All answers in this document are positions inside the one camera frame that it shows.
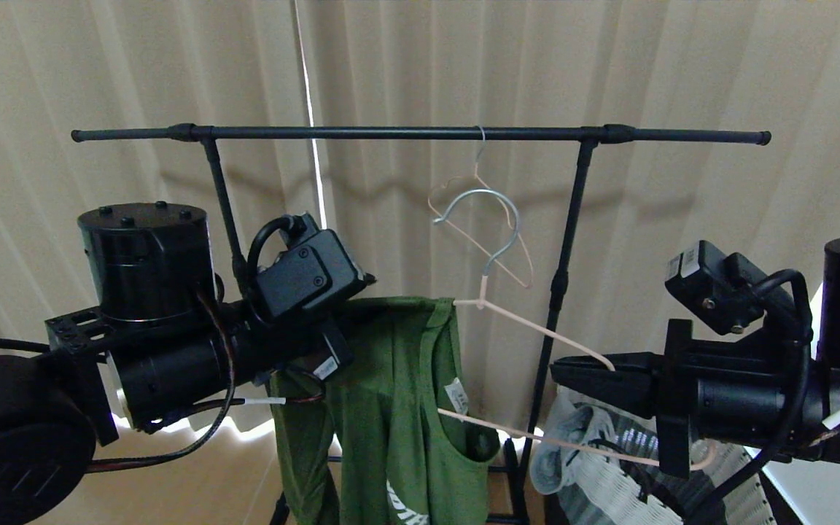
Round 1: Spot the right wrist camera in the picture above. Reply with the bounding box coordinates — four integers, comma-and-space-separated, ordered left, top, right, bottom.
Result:
664, 241, 793, 343

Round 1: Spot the beige curtain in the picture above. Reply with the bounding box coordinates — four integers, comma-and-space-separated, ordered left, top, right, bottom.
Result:
0, 0, 840, 453

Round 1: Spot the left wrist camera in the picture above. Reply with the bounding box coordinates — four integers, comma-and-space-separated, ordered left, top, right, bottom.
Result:
252, 213, 377, 322

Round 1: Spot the black clothes rack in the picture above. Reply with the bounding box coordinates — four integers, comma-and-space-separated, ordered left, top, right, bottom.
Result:
71, 122, 772, 525

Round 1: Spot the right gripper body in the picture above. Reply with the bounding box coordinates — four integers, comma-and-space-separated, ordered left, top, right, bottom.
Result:
657, 319, 840, 478

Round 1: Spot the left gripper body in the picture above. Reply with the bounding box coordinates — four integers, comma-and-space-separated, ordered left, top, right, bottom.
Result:
110, 321, 355, 431

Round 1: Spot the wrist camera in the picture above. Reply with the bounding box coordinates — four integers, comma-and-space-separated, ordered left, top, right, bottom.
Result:
664, 241, 793, 343
252, 213, 377, 322

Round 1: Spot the pink clothes hanger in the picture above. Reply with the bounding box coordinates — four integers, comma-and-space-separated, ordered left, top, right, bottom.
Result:
429, 125, 535, 289
431, 190, 718, 473

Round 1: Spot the green printed shirt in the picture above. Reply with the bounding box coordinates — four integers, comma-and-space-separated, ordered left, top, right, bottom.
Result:
268, 295, 501, 525

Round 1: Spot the pale grey garment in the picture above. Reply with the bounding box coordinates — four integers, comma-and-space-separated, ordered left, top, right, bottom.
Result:
529, 394, 621, 497

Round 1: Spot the white laundry basket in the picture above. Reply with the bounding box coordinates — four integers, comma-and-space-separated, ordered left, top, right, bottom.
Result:
537, 386, 774, 525

